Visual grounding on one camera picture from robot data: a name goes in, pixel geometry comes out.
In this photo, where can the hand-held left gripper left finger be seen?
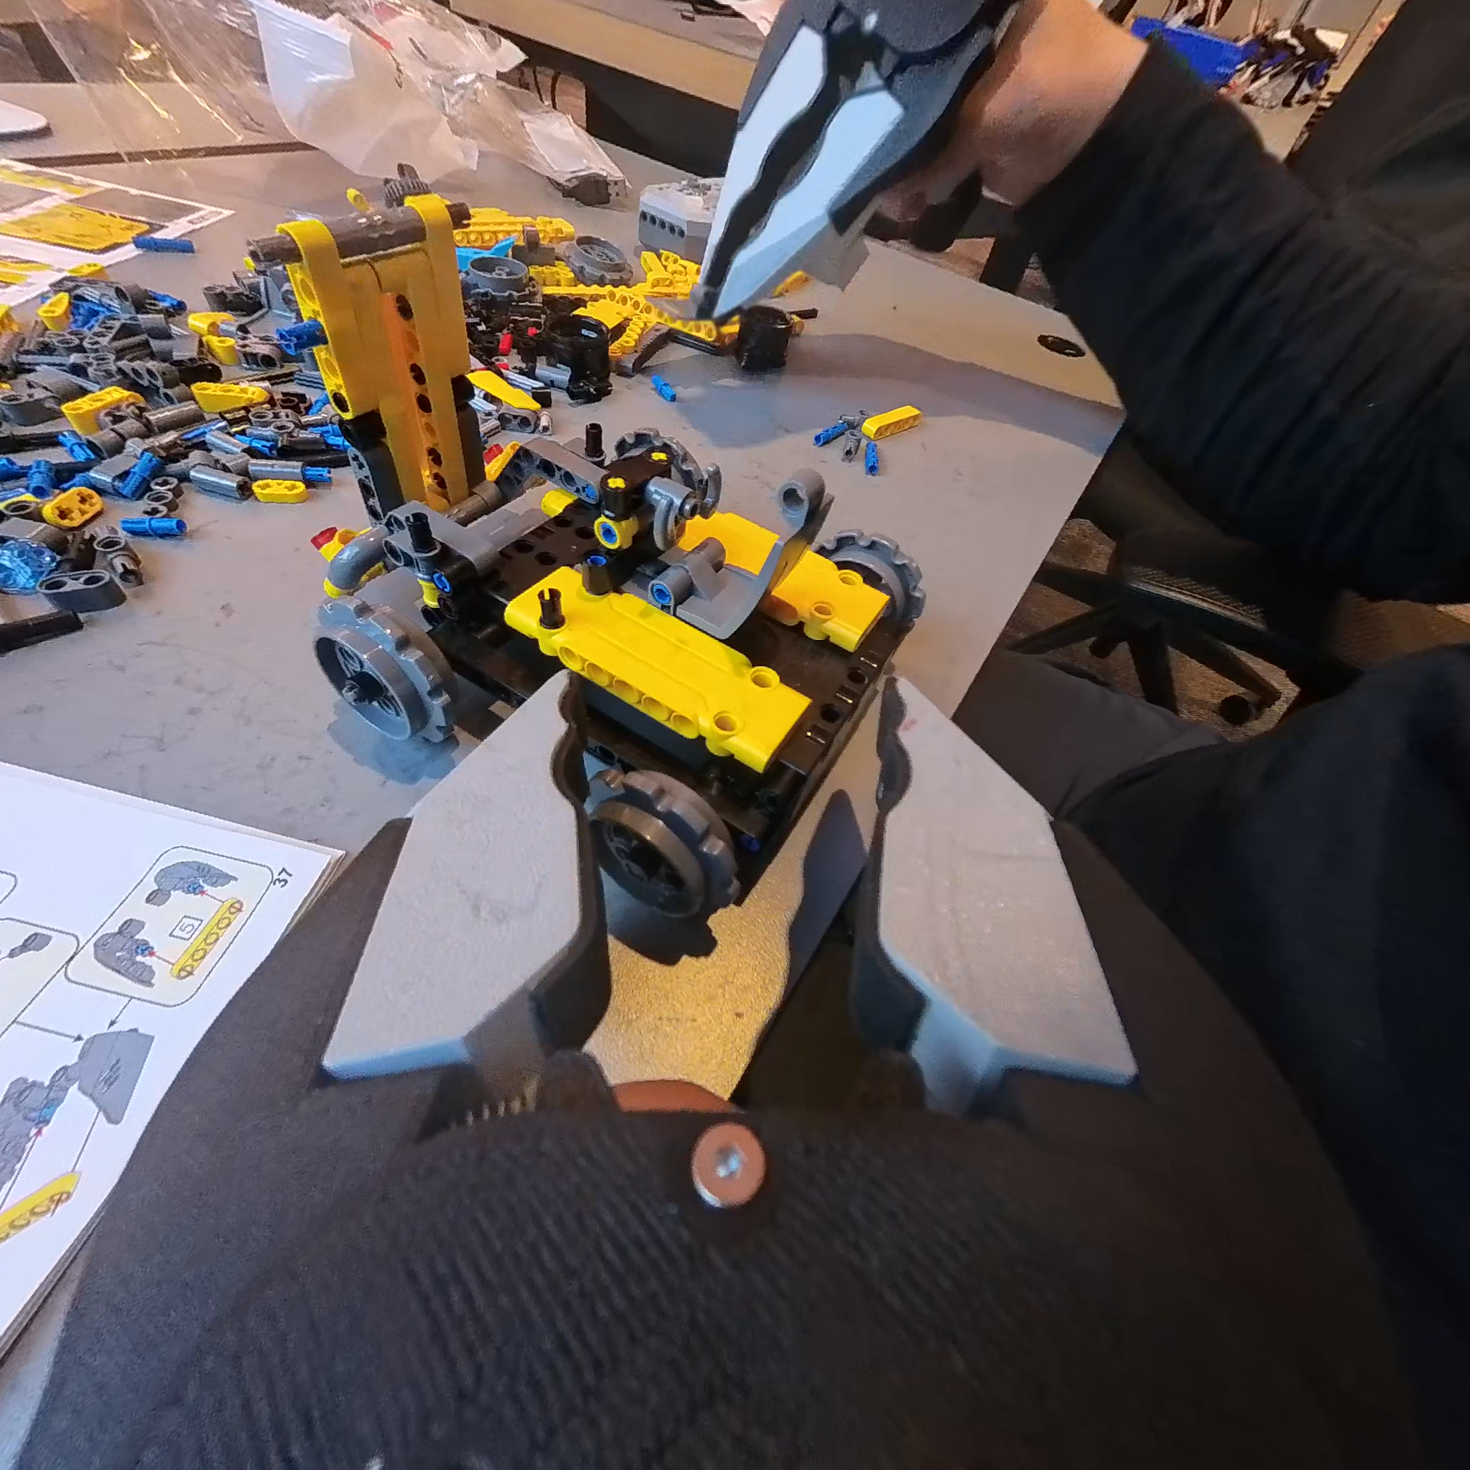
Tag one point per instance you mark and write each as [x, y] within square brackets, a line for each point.
[461, 918]

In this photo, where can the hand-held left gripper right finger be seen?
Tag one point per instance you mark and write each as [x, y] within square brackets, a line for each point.
[987, 918]

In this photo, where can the white instruction booklet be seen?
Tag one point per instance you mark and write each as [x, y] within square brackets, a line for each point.
[138, 918]

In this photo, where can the yellow black toy vehicle model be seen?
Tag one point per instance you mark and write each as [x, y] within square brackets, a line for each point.
[643, 655]

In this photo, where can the yellow grey sticker sheet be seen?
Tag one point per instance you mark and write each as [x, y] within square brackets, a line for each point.
[93, 223]

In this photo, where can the black toy wheel rim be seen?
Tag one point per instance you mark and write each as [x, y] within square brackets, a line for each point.
[767, 334]
[573, 350]

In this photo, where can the crumpled clear plastic bag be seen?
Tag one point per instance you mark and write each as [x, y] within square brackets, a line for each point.
[345, 79]

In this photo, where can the background grey table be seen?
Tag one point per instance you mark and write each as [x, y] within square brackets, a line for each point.
[643, 47]

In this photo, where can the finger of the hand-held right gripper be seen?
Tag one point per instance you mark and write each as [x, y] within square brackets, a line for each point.
[839, 195]
[758, 148]

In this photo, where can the grey battery box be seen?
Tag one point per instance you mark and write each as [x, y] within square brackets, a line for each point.
[677, 213]

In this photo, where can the blue storage crate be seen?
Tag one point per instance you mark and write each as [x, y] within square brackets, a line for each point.
[1189, 47]

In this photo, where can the light blue brick separator tool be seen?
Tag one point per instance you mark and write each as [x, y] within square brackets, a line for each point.
[488, 252]

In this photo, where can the person's body in dark clothes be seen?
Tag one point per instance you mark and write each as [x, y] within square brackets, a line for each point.
[1262, 918]

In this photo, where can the pile of small building pieces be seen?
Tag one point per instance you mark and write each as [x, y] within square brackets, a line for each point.
[150, 424]

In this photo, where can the dark grey toothed wheel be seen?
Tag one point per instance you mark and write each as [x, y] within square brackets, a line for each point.
[597, 253]
[498, 273]

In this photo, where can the person's right forearm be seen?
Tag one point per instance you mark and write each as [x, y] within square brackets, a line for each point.
[1262, 322]

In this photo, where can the person's right hand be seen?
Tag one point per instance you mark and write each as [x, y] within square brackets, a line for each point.
[1057, 93]

